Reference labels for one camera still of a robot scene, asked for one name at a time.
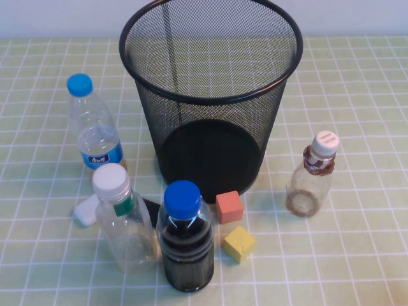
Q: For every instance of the small brown-labelled clear bottle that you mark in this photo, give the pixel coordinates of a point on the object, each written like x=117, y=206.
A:
x=307, y=188

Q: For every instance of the clear white-capped bottle green label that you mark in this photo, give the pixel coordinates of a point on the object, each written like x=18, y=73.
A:
x=127, y=236

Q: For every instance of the black mesh wastebasket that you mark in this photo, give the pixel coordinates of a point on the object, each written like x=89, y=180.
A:
x=207, y=156

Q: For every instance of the orange cube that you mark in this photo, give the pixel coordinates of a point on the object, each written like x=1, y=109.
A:
x=229, y=208

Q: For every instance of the black small case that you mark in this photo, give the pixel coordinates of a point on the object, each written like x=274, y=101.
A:
x=153, y=212

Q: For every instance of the yellow cube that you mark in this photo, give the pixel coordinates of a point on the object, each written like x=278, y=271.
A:
x=239, y=243

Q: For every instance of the blue-capped dark liquid bottle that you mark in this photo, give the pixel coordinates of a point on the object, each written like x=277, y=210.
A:
x=186, y=255

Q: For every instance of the light-blue-capped water bottle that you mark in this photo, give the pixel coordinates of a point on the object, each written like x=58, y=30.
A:
x=95, y=127

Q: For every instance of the white earbud case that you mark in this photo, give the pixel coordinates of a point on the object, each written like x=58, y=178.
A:
x=85, y=212

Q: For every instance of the green checked tablecloth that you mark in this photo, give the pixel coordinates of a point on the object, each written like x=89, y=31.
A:
x=350, y=255

